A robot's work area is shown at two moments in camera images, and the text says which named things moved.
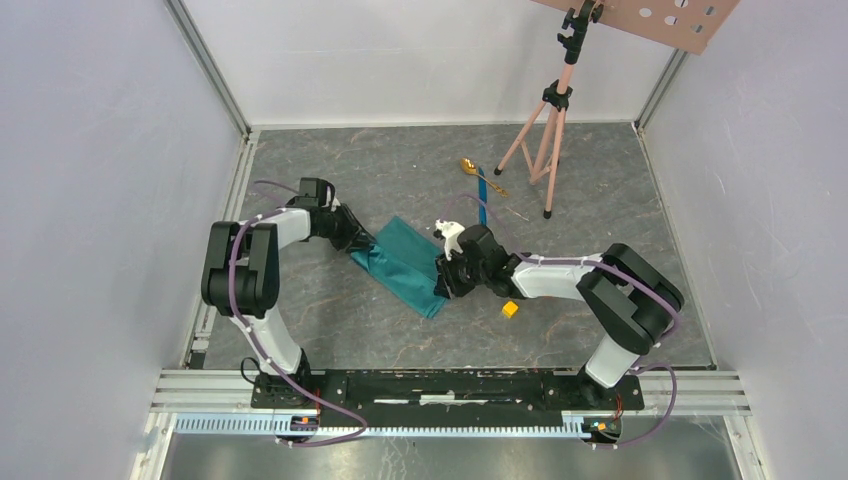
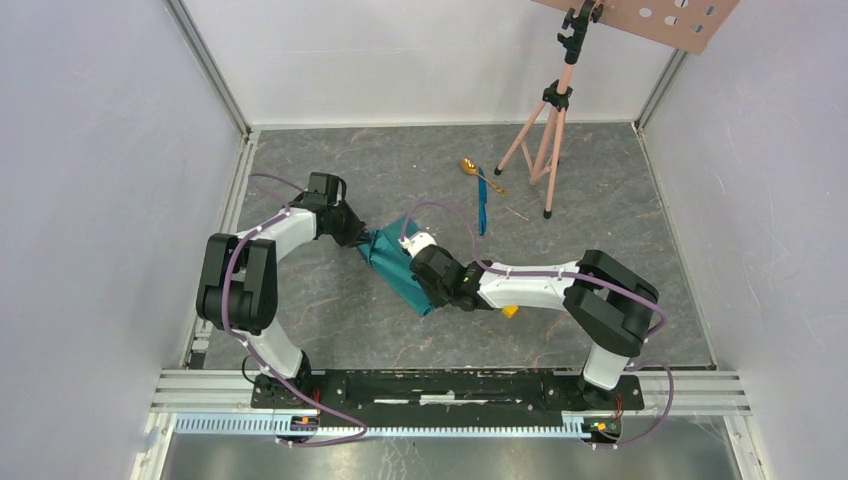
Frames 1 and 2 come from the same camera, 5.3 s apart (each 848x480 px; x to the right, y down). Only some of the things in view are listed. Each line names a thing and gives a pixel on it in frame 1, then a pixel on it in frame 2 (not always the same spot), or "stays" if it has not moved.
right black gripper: (446, 285) to (437, 301)
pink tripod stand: (540, 138) stays
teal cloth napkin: (406, 263) stays
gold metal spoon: (470, 167) stays
